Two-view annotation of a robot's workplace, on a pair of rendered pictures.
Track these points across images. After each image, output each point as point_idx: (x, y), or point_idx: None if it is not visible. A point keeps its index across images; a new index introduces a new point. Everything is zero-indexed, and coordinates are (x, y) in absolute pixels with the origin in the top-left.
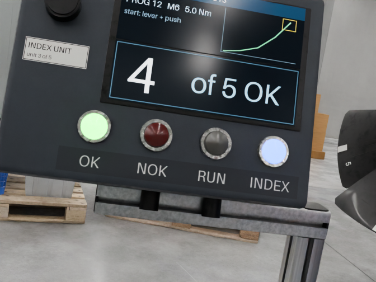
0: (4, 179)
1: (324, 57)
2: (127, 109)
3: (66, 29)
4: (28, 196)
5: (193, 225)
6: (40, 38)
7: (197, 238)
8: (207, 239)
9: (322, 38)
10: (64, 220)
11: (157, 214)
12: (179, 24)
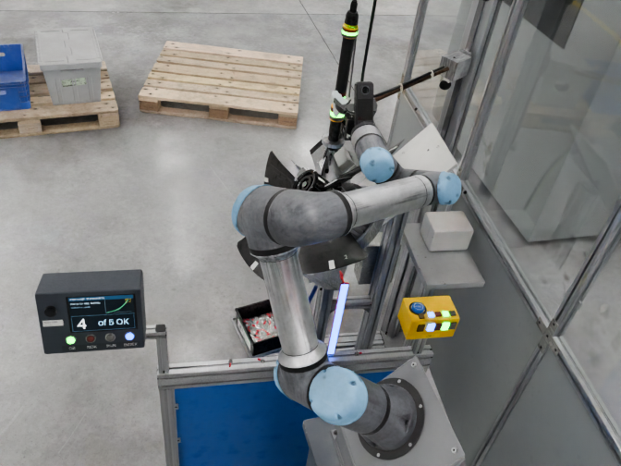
0: (27, 93)
1: None
2: (79, 333)
3: (54, 316)
4: (56, 105)
5: (233, 111)
6: (46, 320)
7: (235, 129)
8: (245, 129)
9: None
10: (99, 126)
11: None
12: (90, 308)
